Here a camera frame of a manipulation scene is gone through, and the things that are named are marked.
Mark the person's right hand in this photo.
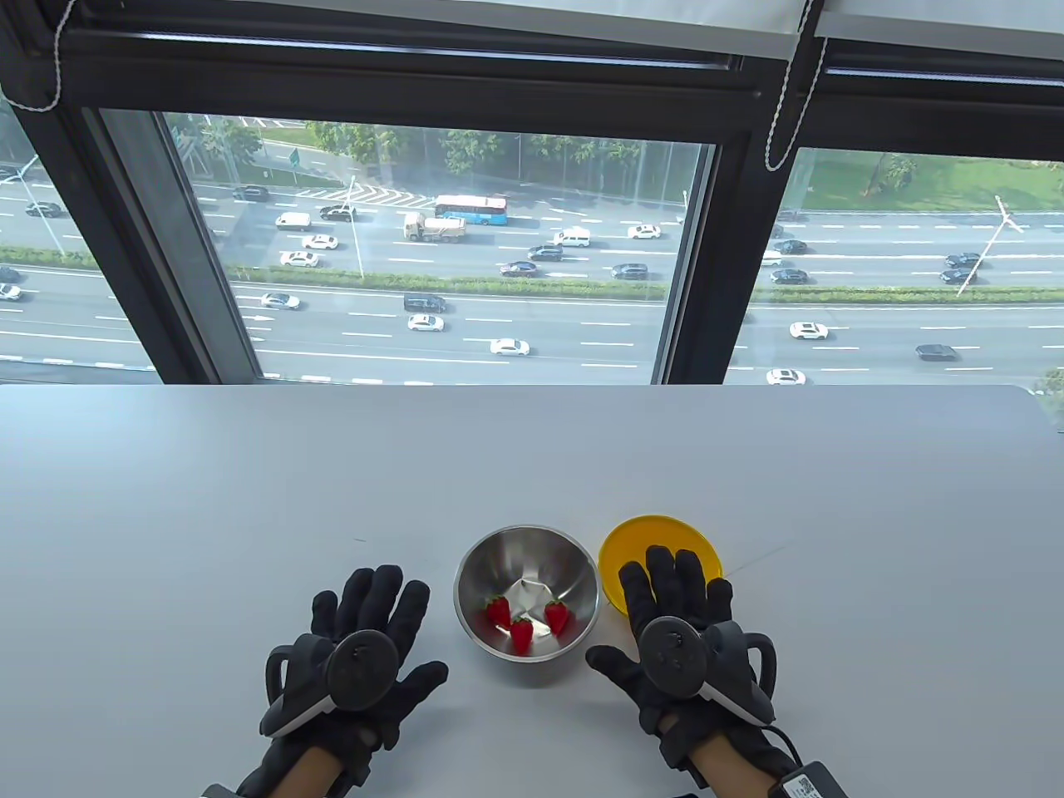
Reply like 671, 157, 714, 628
585, 545, 782, 755

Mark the person's left hand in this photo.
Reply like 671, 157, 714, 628
259, 565, 451, 759

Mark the yellow plastic bowl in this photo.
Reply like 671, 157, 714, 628
598, 515, 726, 618

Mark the stainless steel mixing bowl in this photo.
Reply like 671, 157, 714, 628
454, 525, 601, 663

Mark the person's right forearm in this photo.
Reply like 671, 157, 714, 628
688, 736, 800, 798

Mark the person's left forearm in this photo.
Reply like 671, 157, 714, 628
237, 740, 372, 798

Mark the black round hand tracker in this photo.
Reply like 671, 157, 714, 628
264, 629, 394, 737
636, 617, 779, 726

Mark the wide white roller blind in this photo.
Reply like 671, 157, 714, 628
73, 0, 821, 62

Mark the narrow white roller blind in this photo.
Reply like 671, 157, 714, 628
814, 0, 1064, 85

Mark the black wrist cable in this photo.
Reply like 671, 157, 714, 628
761, 725, 808, 778

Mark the white blind cord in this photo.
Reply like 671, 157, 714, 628
764, 0, 830, 173
0, 0, 78, 113

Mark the black window frame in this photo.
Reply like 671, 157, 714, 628
0, 0, 1064, 386

